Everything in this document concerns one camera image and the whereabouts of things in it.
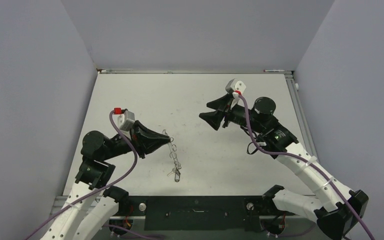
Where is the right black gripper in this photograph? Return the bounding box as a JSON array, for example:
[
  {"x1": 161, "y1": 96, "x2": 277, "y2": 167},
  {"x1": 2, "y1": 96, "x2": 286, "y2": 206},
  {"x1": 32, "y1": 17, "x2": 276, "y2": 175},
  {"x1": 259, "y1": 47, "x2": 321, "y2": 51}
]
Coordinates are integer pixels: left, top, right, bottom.
[{"x1": 199, "y1": 93, "x2": 265, "y2": 134}]

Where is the key with grey tag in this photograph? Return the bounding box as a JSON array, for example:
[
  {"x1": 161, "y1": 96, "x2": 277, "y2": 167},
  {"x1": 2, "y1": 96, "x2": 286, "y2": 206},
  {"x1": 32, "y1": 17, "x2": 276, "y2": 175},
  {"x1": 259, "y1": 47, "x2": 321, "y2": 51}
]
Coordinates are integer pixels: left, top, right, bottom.
[{"x1": 167, "y1": 167, "x2": 181, "y2": 183}]

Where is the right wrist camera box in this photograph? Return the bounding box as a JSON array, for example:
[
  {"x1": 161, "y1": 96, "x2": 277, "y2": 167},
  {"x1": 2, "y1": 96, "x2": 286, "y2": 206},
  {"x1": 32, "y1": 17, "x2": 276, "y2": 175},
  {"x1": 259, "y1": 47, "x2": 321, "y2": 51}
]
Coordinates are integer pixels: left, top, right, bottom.
[{"x1": 225, "y1": 78, "x2": 247, "y2": 99}]

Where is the purple cable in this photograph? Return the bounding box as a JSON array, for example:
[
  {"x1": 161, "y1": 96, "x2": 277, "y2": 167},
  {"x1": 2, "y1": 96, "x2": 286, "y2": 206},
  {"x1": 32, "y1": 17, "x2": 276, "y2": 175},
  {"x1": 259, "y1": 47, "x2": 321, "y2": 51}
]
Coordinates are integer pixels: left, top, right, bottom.
[
  {"x1": 235, "y1": 94, "x2": 377, "y2": 240},
  {"x1": 23, "y1": 110, "x2": 166, "y2": 240}
]

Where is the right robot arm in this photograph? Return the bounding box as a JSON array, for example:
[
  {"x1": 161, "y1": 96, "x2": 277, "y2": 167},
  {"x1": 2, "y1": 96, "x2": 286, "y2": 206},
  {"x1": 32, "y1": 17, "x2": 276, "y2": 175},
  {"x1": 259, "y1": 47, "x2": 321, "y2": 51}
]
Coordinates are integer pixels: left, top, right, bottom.
[{"x1": 199, "y1": 91, "x2": 374, "y2": 240}]

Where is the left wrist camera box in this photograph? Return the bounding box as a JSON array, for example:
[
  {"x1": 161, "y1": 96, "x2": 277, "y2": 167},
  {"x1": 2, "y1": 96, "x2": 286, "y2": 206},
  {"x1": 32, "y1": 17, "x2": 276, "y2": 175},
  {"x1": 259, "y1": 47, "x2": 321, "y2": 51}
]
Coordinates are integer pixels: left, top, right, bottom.
[{"x1": 114, "y1": 107, "x2": 135, "y2": 132}]

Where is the aluminium frame rail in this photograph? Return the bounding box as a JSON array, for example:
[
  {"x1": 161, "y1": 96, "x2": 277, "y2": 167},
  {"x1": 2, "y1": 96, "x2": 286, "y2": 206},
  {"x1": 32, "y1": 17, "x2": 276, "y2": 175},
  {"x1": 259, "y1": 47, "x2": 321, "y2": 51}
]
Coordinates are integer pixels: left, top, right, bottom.
[{"x1": 284, "y1": 71, "x2": 320, "y2": 162}]

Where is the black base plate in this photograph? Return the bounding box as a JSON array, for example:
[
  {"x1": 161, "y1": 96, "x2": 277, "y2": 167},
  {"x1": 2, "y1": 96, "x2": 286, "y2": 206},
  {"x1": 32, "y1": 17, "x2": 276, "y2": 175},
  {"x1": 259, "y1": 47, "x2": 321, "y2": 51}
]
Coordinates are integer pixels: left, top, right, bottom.
[{"x1": 109, "y1": 195, "x2": 285, "y2": 231}]

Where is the red white marker pen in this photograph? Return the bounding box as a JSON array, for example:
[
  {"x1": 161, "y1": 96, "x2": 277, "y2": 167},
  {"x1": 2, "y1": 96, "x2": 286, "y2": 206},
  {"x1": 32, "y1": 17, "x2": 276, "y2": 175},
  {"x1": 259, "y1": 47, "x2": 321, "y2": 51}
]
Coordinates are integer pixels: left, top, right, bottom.
[{"x1": 263, "y1": 69, "x2": 285, "y2": 73}]

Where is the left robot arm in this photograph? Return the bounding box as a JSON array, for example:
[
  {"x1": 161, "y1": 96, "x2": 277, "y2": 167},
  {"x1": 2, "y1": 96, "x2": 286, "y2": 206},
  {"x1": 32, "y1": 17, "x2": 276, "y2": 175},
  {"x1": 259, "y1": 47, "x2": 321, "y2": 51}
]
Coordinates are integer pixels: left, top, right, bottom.
[{"x1": 42, "y1": 118, "x2": 171, "y2": 240}]

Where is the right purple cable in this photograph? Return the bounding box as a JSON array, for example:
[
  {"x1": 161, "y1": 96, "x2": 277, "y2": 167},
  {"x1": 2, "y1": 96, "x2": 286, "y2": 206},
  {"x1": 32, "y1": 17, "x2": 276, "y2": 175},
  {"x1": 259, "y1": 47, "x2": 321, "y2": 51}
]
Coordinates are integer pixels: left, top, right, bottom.
[{"x1": 235, "y1": 94, "x2": 377, "y2": 240}]

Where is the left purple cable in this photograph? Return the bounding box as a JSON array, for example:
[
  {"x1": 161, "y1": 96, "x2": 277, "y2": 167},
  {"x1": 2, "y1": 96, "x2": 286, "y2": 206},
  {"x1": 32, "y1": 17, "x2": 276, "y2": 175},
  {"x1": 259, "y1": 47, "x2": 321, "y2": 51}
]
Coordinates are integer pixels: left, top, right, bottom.
[{"x1": 23, "y1": 110, "x2": 166, "y2": 240}]

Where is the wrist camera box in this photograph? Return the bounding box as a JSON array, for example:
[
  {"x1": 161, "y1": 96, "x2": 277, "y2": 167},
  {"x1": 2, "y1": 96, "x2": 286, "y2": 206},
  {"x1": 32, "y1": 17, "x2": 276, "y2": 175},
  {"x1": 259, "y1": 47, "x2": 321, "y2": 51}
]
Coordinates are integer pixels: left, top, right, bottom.
[
  {"x1": 114, "y1": 107, "x2": 135, "y2": 132},
  {"x1": 225, "y1": 78, "x2": 247, "y2": 99}
]

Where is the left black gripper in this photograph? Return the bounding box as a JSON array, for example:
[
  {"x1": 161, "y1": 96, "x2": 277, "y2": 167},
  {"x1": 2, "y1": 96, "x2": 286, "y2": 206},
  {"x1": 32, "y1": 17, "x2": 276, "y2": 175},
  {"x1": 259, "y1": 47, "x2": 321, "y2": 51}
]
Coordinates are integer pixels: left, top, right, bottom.
[{"x1": 102, "y1": 120, "x2": 171, "y2": 160}]

